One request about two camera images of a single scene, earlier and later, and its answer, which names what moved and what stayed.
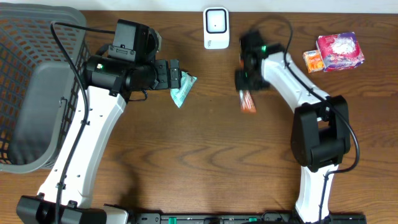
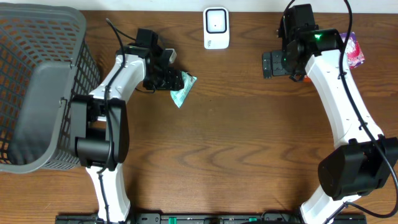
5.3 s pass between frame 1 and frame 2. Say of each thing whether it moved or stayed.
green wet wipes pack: stayed
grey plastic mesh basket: stayed
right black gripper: moved
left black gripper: stayed
